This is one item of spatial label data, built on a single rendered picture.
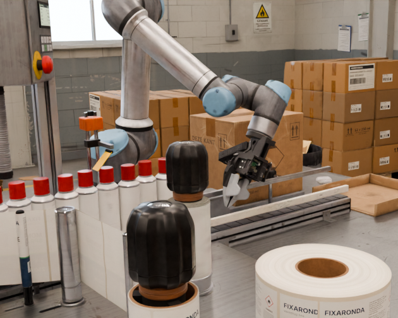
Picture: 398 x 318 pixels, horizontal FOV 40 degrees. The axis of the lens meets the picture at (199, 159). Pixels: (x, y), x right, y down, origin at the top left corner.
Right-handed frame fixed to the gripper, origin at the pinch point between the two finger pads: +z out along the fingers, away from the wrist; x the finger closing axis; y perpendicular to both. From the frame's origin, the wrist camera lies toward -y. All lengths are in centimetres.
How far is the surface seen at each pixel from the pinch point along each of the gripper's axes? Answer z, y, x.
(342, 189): -18.2, 4.8, 37.1
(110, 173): 5.4, 1.6, -36.8
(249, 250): 9.4, 10.5, 4.7
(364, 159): -95, -193, 293
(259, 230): 3.6, 6.0, 9.8
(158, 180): 2.1, 1.6, -24.0
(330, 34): -274, -388, 383
